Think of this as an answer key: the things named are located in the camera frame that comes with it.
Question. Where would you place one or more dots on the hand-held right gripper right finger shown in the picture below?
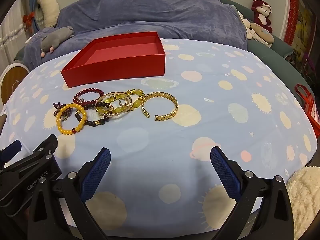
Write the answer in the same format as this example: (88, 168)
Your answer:
(225, 172)

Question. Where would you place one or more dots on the green sofa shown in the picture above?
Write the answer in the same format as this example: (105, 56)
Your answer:
(280, 55)

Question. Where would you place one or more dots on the red bag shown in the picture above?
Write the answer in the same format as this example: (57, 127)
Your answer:
(308, 105)

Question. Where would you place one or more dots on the beige cookie plush cushion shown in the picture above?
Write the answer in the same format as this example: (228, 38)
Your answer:
(262, 31)

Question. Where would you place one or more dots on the red ribbon bow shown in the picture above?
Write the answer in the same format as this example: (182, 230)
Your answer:
(28, 18)

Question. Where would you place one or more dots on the thin gold bangle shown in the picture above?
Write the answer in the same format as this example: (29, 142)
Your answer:
(100, 98)

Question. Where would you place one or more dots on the red cardboard box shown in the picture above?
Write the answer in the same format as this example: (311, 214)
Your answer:
(112, 67)

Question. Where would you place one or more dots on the white fluffy rug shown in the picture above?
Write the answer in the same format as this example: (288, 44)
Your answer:
(306, 195)

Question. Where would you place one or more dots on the purple beaded flower ornament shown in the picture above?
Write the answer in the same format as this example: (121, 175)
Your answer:
(59, 107)

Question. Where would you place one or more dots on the small white plush toy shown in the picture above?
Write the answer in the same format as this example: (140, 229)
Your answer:
(246, 23)

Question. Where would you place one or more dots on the grey plush mouse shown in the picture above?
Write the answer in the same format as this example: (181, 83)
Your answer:
(56, 36)

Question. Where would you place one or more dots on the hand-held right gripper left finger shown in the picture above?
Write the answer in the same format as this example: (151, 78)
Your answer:
(96, 172)

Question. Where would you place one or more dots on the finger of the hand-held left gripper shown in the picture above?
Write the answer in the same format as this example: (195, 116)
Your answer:
(46, 146)
(11, 150)

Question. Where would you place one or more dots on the white sheer curtain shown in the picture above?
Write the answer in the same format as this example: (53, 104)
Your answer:
(12, 30)

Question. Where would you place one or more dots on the blue curtain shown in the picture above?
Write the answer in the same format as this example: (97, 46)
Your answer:
(35, 0)

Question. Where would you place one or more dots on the light blue planet bedsheet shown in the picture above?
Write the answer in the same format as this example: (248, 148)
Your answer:
(225, 135)

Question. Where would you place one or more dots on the white long plush toy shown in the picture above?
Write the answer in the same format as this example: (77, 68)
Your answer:
(48, 7)

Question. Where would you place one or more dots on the red wall poster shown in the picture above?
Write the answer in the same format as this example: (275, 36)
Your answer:
(297, 17)

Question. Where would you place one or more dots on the red monkey plush toy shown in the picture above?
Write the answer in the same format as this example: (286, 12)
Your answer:
(261, 13)

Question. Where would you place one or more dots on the blue-grey plush blanket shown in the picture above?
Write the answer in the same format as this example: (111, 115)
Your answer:
(150, 10)

